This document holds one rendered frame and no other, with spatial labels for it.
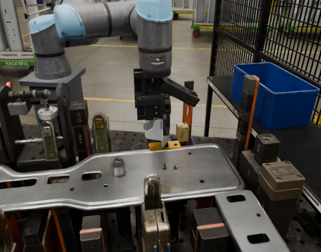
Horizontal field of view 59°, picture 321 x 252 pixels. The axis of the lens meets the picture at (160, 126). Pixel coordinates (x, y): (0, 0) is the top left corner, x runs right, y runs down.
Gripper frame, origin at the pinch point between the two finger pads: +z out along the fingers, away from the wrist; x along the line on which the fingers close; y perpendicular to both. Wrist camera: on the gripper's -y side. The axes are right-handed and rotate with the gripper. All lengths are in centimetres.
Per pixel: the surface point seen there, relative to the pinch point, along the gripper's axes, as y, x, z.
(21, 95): 38.5, -17.3, -8.8
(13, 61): 163, -382, 80
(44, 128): 33.2, -13.0, 0.2
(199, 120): -75, -206, 110
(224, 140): -42, -57, 40
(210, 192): -9.9, 11.1, 9.8
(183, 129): -7.7, -11.0, 3.6
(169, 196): 0.7, 10.9, 9.7
